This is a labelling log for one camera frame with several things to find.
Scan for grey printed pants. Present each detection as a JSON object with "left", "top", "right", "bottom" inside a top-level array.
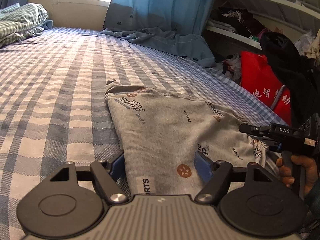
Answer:
[{"left": 105, "top": 80, "right": 278, "bottom": 196}]

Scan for person right hand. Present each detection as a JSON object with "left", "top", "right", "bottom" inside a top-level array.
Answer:
[{"left": 275, "top": 154, "right": 318, "bottom": 189}]

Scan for black garment hanging at right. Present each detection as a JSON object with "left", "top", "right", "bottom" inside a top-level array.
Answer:
[{"left": 260, "top": 31, "right": 319, "bottom": 128}]

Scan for red bag with white characters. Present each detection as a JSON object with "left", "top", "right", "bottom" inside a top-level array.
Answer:
[{"left": 241, "top": 51, "right": 292, "bottom": 125}]

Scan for blue white checkered bedsheet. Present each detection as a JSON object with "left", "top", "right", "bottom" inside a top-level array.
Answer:
[{"left": 1, "top": 28, "right": 281, "bottom": 239}]

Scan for white wardrobe shelves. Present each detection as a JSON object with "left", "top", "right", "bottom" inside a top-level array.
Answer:
[{"left": 204, "top": 0, "right": 319, "bottom": 52}]

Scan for dark clothes pile on shelf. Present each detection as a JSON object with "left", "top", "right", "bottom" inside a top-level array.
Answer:
[{"left": 209, "top": 7, "right": 266, "bottom": 38}]

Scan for blue star curtain right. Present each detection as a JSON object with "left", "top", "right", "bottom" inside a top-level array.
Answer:
[{"left": 103, "top": 0, "right": 216, "bottom": 67}]

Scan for green checkered folded quilt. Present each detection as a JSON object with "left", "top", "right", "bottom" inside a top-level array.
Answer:
[{"left": 0, "top": 3, "right": 53, "bottom": 47}]

